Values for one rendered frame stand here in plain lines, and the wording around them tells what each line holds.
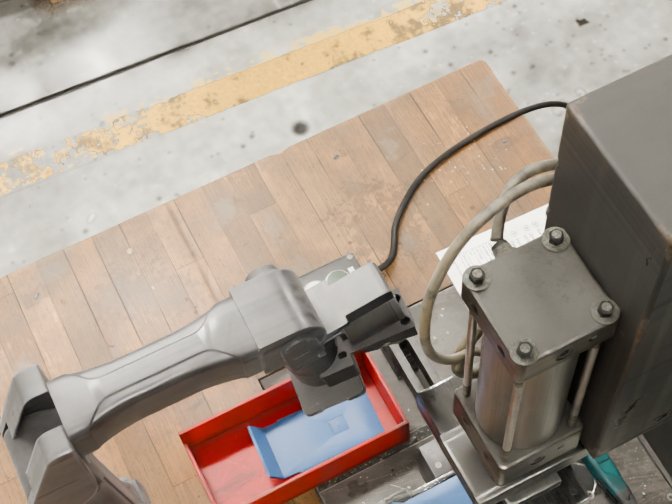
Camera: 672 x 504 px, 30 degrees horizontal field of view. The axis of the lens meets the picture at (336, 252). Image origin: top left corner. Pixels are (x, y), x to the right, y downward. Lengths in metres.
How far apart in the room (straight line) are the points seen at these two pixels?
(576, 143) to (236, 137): 2.02
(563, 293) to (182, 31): 2.20
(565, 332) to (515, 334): 0.04
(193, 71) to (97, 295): 1.37
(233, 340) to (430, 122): 0.74
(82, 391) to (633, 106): 0.53
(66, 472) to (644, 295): 0.52
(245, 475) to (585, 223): 0.73
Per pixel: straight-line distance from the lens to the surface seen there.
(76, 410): 1.11
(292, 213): 1.70
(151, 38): 3.08
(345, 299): 1.17
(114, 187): 2.85
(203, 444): 1.57
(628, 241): 0.89
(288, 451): 1.55
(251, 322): 1.11
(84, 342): 1.67
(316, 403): 1.28
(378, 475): 1.55
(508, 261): 0.97
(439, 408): 1.32
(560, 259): 0.98
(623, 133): 0.87
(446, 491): 1.45
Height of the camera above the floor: 2.37
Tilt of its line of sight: 61 degrees down
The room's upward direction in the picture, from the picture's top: 7 degrees counter-clockwise
